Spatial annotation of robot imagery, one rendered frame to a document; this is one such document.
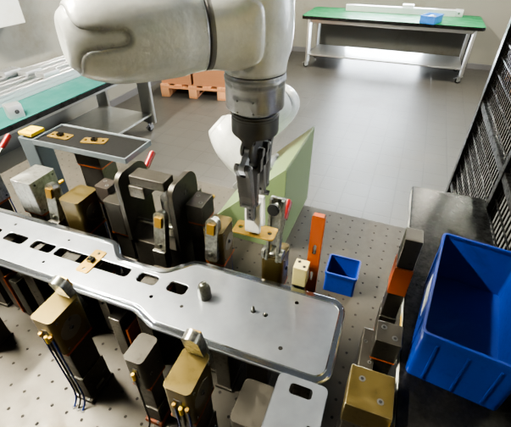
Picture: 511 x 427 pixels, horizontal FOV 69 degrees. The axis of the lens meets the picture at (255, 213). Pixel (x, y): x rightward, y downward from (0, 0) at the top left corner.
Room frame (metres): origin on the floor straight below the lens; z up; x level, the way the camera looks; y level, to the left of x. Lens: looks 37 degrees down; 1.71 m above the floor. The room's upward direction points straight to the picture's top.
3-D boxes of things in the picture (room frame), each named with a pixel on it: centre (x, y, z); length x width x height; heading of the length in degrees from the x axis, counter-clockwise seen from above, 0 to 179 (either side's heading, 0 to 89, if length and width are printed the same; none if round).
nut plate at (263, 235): (0.55, 0.00, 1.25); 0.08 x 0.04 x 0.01; 70
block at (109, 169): (1.11, 0.54, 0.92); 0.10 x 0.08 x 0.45; 69
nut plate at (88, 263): (0.72, 0.44, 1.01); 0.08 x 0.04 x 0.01; 160
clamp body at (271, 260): (0.72, -0.06, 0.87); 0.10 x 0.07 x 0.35; 159
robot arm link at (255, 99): (0.55, 0.00, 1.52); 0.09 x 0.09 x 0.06
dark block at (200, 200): (0.84, 0.15, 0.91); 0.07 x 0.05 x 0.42; 159
